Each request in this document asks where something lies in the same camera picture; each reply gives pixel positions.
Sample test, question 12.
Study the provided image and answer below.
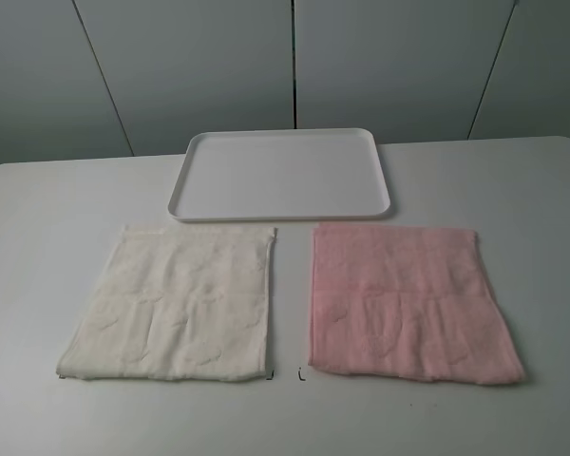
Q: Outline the pink towel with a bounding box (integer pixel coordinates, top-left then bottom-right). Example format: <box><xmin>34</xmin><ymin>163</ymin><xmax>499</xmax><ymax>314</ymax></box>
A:
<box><xmin>308</xmin><ymin>223</ymin><xmax>525</xmax><ymax>385</ymax></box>

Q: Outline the cream white towel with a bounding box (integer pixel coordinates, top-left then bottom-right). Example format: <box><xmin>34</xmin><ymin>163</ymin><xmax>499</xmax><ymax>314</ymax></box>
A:
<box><xmin>56</xmin><ymin>225</ymin><xmax>276</xmax><ymax>382</ymax></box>

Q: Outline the white rectangular plastic tray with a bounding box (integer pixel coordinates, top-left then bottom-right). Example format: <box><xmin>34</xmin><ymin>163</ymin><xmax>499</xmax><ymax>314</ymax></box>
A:
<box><xmin>167</xmin><ymin>128</ymin><xmax>391</xmax><ymax>222</ymax></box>

